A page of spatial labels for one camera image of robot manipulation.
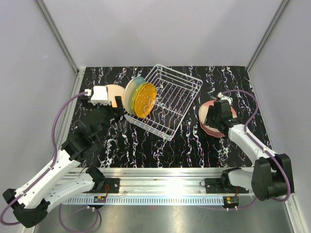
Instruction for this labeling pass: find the green polka dot plate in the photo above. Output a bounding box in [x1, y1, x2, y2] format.
[131, 82, 148, 115]

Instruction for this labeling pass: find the pink cream branch plate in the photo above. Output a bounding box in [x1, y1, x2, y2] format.
[198, 100, 237, 127]

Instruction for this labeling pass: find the blue cream branch plate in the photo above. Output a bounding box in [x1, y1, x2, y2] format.
[122, 77, 146, 114]

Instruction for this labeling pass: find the orange polka dot plate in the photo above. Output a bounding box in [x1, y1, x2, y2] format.
[134, 83, 157, 118]

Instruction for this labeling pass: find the white wire dish rack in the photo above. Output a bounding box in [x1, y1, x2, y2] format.
[125, 64, 203, 141]

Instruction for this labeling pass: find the pink scalloped plate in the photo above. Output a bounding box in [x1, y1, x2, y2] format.
[200, 122, 225, 138]

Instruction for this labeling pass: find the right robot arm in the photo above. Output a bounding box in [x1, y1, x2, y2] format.
[204, 100, 294, 201]

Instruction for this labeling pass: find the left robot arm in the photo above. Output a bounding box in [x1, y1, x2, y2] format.
[3, 96, 124, 228]

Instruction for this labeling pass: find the orange cream branch plate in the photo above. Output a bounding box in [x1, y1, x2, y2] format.
[106, 84, 125, 108]

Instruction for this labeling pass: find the black marble pattern mat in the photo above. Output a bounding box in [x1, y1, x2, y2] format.
[81, 66, 270, 168]

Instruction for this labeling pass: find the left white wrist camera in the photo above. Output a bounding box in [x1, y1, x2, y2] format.
[85, 85, 111, 105]

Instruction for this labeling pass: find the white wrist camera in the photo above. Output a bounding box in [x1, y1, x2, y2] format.
[217, 92, 232, 105]
[85, 85, 111, 105]

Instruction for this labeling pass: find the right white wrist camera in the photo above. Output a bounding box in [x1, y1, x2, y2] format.
[217, 92, 232, 105]

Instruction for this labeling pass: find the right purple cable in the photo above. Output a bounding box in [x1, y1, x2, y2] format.
[221, 89, 292, 201]

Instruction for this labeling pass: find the purple cable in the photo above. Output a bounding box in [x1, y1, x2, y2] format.
[221, 89, 292, 201]
[0, 91, 88, 225]

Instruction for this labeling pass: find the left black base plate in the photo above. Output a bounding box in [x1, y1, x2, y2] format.
[95, 178, 121, 194]

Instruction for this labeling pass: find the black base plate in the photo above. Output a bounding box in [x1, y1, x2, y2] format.
[200, 178, 249, 194]
[95, 178, 121, 194]

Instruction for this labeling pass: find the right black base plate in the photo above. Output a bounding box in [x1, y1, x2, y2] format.
[200, 178, 249, 194]

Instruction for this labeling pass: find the aluminium mounting rail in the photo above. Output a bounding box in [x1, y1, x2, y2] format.
[31, 167, 296, 195]

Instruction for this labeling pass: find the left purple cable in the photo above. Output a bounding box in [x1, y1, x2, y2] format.
[0, 91, 88, 225]

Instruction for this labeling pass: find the left aluminium frame post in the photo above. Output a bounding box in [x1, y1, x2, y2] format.
[35, 0, 80, 75]

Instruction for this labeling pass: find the aluminium frame post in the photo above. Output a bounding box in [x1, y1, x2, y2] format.
[246, 0, 291, 73]
[35, 0, 80, 75]

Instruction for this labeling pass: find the white slotted cable duct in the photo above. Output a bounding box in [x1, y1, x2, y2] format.
[64, 195, 224, 206]

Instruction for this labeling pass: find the right aluminium frame post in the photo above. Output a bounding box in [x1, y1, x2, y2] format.
[246, 0, 291, 73]

